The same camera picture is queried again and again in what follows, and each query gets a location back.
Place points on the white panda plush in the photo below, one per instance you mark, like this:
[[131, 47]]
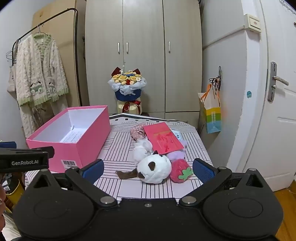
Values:
[[152, 170]]

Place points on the silver door handle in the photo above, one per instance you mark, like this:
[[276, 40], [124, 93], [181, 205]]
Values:
[[273, 78]]

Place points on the beige wardrobe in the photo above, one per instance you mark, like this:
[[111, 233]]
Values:
[[162, 39]]

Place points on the pink cardboard box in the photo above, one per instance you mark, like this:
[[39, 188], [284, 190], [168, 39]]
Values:
[[76, 134]]

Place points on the pink strawberry plush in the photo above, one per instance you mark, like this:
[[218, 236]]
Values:
[[180, 171]]

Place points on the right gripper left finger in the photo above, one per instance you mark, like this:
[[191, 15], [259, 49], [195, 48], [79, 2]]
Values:
[[84, 180]]

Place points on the blue tissue pack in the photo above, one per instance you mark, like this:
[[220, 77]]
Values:
[[177, 134]]

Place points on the pink knitted soft item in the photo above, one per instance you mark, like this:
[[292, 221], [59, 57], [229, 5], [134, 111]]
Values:
[[138, 132]]

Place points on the black clothes rack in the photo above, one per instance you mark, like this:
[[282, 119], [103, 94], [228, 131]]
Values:
[[64, 32]]

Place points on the white door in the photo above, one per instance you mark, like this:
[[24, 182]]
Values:
[[273, 150]]

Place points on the red envelope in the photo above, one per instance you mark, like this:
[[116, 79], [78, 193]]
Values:
[[162, 138]]

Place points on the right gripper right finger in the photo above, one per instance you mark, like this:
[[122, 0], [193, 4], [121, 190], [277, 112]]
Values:
[[212, 179]]

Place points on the cream knitted cardigan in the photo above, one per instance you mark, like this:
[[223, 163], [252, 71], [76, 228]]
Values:
[[39, 80]]

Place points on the purple fluffy plush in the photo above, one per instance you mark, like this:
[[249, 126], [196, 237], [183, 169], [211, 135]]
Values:
[[176, 155]]

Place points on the colourful paper gift bag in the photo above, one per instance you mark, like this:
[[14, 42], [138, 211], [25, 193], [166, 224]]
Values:
[[210, 109]]

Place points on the flower bouquet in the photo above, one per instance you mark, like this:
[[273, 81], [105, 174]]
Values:
[[127, 87]]

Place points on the white fluffy soft item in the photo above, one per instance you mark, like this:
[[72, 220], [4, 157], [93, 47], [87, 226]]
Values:
[[142, 149]]

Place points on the wall light switch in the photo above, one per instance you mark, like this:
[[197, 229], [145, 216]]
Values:
[[252, 23]]

